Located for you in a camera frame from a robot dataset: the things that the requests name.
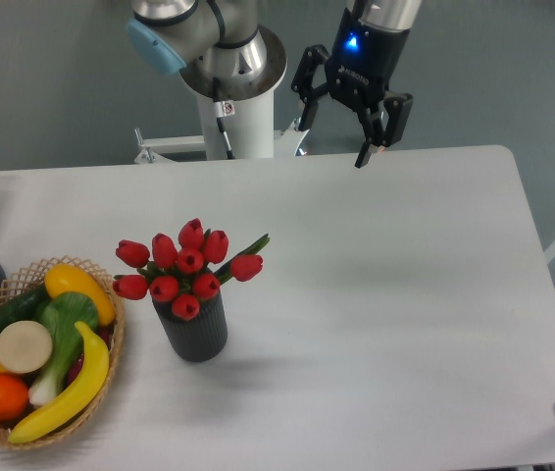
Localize green cucumber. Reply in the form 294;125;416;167
0;285;50;334

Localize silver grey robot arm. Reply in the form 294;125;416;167
126;1;421;168

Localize beige round radish slice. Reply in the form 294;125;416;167
0;321;53;374

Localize woven wicker basket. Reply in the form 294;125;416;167
0;254;126;452

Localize red tulip bouquet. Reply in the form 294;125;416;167
113;218;270;322

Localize green bok choy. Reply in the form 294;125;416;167
28;291;98;408

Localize yellow banana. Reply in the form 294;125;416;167
8;321;110;445

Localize dark grey ribbed vase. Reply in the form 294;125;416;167
152;294;227;363

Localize orange fruit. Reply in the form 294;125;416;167
0;374;28;422

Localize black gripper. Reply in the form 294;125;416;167
291;7;414;168

